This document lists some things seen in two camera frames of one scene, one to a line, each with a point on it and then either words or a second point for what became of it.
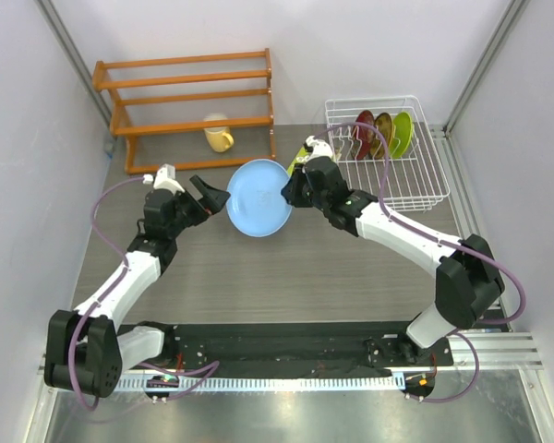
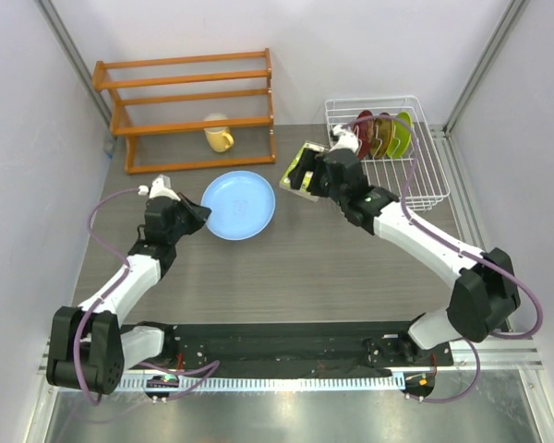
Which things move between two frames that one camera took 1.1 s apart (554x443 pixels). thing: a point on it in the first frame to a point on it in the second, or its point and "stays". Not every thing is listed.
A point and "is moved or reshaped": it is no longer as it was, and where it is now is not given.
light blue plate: [257, 207] is moved or reshaped
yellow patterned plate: [385, 124] stays
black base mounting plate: [380, 345] stays
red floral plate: [363, 137] stays
